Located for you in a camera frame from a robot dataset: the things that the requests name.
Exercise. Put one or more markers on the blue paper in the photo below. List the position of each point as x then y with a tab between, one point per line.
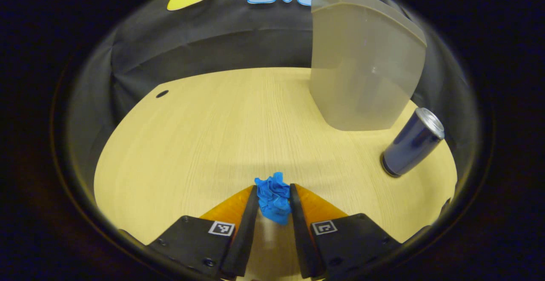
272	196

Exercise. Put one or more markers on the blue pop can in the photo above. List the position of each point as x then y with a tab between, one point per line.
411	144

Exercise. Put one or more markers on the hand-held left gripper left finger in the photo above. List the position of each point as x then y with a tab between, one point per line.
247	234

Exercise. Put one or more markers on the white desktop garbage bin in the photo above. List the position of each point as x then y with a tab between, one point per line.
362	68

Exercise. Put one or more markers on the black backdrop cloth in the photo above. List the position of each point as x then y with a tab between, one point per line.
213	34

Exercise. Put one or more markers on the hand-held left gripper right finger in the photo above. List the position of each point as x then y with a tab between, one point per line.
300	238

